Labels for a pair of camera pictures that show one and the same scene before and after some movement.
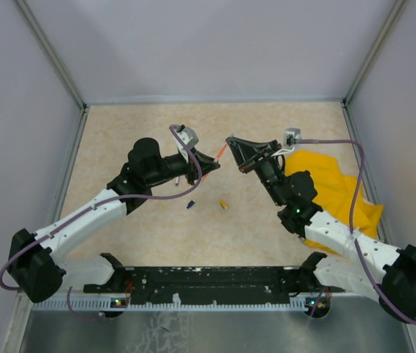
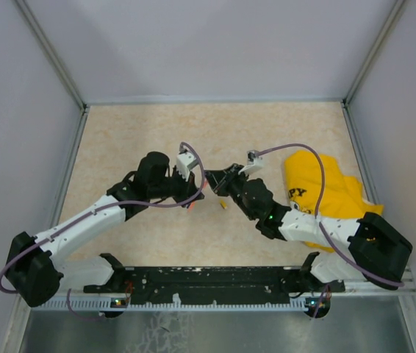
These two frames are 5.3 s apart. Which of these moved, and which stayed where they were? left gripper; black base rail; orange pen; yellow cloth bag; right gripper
Moved: left gripper; orange pen; right gripper
Stayed: black base rail; yellow cloth bag
